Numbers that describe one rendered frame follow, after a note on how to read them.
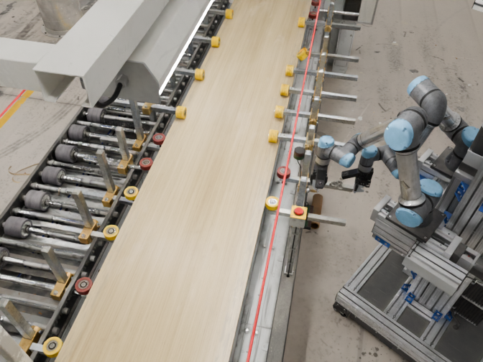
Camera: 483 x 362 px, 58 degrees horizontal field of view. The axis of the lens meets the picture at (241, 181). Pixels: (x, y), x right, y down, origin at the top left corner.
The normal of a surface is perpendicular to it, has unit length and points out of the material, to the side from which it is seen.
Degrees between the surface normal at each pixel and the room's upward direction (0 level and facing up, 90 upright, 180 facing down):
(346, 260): 0
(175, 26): 61
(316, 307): 0
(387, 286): 0
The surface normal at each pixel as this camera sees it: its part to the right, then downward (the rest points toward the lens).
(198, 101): 0.01, -0.68
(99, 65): 0.98, 0.16
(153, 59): 0.86, -0.19
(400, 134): -0.70, 0.43
